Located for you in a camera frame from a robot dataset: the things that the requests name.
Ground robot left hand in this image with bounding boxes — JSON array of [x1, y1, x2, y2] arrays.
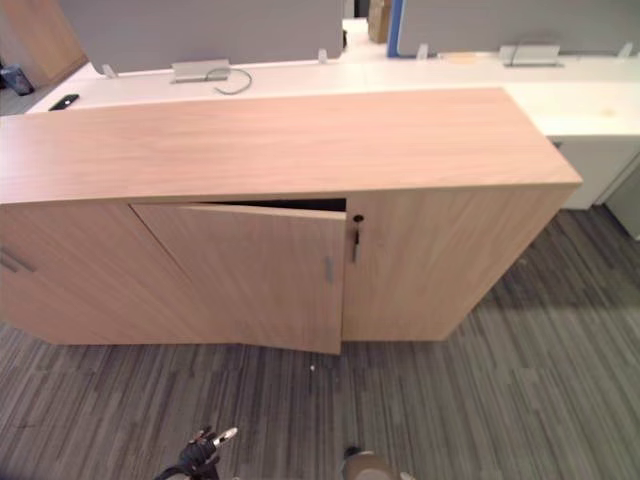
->
[[178, 425, 239, 476]]

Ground wooden cabinet door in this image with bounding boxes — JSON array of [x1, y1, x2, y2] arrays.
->
[[128, 202, 348, 356]]

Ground black cabinet key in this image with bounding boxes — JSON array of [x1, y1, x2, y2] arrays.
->
[[351, 213, 365, 263]]

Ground light wood office cabinet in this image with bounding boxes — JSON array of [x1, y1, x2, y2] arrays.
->
[[0, 86, 584, 356]]

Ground robot silver leg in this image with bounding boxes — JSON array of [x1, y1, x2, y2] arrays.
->
[[341, 446, 417, 480]]

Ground black remote control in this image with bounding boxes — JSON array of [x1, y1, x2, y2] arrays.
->
[[47, 93, 81, 112]]

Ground dark waste bin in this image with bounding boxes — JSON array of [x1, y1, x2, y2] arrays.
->
[[0, 63, 35, 97]]

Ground grey desk partition panel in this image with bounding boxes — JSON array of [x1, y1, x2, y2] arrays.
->
[[399, 0, 640, 55], [55, 0, 348, 75]]

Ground brown cardboard box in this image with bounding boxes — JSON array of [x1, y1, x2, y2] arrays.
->
[[367, 0, 393, 44]]

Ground grey cable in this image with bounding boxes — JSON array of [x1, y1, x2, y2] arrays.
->
[[206, 67, 253, 96]]

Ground silver desk cable box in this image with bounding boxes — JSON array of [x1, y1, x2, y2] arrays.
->
[[170, 58, 232, 85], [498, 44, 565, 68]]

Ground wooden wall cabinet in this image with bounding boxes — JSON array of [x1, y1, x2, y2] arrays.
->
[[0, 0, 90, 87]]

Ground white under-desk pedestal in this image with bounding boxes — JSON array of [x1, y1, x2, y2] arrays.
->
[[546, 134, 640, 211]]

